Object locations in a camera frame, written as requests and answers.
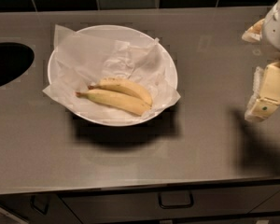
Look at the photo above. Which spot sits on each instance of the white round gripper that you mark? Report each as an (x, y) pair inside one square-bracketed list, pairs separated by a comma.
[(279, 27)]

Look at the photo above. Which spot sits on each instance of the white crumpled paper liner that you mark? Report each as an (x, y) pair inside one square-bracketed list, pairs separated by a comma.
[(84, 59)]

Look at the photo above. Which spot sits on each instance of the white bowl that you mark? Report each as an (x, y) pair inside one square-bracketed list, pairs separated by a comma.
[(115, 31)]

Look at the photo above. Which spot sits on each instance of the left grey cabinet door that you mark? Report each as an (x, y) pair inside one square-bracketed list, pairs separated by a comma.
[(58, 213)]

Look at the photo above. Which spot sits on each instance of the left black cabinet handle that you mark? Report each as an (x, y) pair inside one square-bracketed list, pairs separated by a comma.
[(40, 203)]

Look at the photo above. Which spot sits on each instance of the round black sink opening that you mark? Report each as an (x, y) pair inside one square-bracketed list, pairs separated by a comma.
[(15, 59)]

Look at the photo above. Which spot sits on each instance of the yellow banana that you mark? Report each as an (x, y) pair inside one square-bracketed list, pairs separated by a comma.
[(125, 86), (116, 99)]

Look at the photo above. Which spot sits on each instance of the grey drawer front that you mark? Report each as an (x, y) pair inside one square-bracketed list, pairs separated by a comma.
[(143, 206)]

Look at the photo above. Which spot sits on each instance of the black drawer handle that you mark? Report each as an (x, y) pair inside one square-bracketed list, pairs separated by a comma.
[(175, 199)]

